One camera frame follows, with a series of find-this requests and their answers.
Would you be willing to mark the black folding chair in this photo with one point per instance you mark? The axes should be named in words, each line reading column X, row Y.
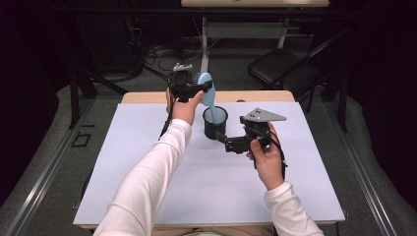
column 278, row 67

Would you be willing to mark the light blue spoon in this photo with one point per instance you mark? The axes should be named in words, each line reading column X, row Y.
column 209, row 96

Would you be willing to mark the person's right hand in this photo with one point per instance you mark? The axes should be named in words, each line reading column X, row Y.
column 268, row 164

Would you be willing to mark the white desk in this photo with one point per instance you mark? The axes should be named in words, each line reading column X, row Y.
column 249, row 31

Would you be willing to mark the black mesh cup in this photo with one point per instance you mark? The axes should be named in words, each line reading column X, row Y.
column 213, row 131

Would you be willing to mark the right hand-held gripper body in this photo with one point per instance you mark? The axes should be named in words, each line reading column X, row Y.
column 255, row 131

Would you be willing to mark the wooden table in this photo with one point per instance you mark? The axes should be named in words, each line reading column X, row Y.
column 147, row 97

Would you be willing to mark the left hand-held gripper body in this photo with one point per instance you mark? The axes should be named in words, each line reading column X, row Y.
column 180, row 83

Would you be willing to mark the person's left hand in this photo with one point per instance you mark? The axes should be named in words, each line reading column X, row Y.
column 183, row 111

